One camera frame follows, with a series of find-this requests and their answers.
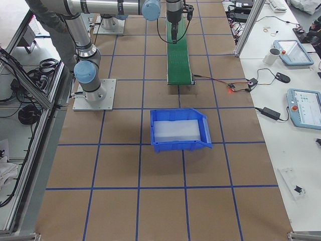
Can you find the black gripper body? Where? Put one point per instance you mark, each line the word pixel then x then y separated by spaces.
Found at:
pixel 172 16

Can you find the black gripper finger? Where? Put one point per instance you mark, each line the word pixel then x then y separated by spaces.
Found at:
pixel 176 32
pixel 173 33

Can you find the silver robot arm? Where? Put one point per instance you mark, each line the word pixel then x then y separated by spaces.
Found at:
pixel 65 15

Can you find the green conveyor belt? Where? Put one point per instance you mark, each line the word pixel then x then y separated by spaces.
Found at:
pixel 178 67

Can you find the large black power brick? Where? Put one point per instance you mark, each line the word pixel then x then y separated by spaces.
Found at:
pixel 239 17

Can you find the white foam pad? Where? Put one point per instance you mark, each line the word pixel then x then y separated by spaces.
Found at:
pixel 180 130

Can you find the blue plastic bin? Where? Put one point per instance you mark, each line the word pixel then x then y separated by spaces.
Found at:
pixel 180 114

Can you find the white mug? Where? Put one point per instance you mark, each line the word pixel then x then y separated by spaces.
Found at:
pixel 271 56

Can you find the person in grey jacket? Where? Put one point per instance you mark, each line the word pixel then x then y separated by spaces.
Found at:
pixel 58 31

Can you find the blue teach pendant far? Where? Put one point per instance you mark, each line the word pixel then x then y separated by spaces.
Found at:
pixel 293 53

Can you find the blue teach pendant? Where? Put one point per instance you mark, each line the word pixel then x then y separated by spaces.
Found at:
pixel 293 53
pixel 304 108

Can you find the black computer mouse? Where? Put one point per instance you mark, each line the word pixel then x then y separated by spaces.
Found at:
pixel 282 77

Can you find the black power adapter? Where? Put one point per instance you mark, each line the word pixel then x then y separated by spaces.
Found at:
pixel 270 113

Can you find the blue teach pendant near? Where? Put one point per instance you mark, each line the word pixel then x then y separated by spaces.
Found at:
pixel 304 108

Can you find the clear plastic bag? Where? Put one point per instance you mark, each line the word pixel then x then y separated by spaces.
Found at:
pixel 289 177

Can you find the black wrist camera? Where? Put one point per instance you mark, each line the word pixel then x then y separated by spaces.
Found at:
pixel 188 9

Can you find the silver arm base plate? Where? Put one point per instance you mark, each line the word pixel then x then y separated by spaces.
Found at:
pixel 109 26
pixel 101 99

